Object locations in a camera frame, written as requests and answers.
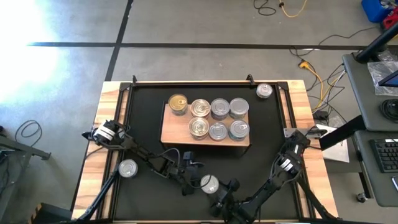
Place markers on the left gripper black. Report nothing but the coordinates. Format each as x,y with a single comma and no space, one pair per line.
186,175

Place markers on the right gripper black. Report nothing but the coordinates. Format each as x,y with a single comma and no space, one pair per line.
228,203

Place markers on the red label seafood can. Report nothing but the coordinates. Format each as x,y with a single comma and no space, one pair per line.
209,183
218,130

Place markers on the wooden cutting board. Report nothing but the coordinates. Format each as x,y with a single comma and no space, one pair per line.
177,133

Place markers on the gold lid seafood can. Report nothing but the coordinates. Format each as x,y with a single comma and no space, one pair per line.
178,103
199,127

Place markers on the yellow blue label can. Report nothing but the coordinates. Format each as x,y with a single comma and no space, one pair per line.
127,168
264,90

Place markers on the pale gold lid can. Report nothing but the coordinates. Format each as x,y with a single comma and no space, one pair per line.
200,107

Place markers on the blue rim silver can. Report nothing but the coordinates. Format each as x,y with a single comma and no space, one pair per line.
219,107

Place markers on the green white label can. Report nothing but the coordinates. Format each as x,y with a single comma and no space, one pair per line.
238,106

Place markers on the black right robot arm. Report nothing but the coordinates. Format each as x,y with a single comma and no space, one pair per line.
280,174

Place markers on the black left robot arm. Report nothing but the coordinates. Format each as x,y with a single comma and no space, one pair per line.
140,152

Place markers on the black table mat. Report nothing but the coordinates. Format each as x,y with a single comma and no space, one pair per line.
248,168

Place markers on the white paper sheet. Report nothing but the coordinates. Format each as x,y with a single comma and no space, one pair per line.
337,152

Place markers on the black power adapter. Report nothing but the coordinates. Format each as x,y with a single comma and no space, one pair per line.
320,115

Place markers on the black desk beam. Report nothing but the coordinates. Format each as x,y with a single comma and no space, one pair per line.
342,135

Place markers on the desk caster wheel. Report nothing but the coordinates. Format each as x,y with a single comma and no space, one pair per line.
361,197

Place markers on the black box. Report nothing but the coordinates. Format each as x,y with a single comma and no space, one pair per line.
51,214

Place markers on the grey desk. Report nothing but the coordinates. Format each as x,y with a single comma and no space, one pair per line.
373,93
367,174

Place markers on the grey metal stand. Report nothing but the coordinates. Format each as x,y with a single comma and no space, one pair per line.
31,152

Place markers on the black keyboard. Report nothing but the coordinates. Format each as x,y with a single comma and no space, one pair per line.
385,155

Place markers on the clear plastic bag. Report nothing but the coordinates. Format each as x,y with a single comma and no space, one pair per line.
379,74

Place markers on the blue screen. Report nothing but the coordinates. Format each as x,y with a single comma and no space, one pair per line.
390,80

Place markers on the black monitor pole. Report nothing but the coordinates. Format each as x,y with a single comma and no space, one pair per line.
376,43

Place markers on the blue bin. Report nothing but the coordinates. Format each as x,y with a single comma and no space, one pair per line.
374,9

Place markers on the red container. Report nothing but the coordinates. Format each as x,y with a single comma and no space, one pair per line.
390,21

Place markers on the black frame clamp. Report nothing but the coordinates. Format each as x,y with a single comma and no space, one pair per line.
134,79
250,78

